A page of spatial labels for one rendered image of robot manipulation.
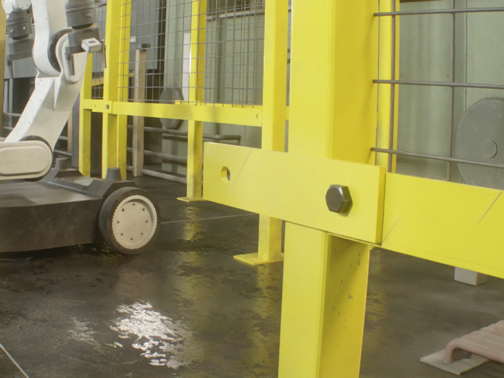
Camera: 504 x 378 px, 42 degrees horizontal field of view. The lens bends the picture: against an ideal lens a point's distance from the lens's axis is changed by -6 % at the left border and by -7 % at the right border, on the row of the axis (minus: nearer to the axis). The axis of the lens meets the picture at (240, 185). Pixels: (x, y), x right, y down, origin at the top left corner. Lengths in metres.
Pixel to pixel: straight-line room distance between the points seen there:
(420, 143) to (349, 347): 2.15
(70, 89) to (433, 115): 1.33
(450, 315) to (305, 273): 1.11
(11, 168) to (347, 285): 1.60
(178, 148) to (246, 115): 2.02
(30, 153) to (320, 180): 1.63
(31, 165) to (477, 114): 1.49
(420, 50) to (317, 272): 2.20
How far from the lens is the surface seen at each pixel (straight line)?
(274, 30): 1.97
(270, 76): 1.97
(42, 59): 2.17
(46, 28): 2.15
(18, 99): 7.37
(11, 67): 2.36
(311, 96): 0.51
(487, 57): 2.48
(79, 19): 1.96
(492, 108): 2.41
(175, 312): 1.56
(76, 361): 1.27
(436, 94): 2.61
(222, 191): 0.59
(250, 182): 0.55
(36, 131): 2.12
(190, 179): 3.13
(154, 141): 4.62
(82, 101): 3.74
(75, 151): 4.44
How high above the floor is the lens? 0.49
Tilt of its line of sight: 8 degrees down
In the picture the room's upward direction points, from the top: 2 degrees clockwise
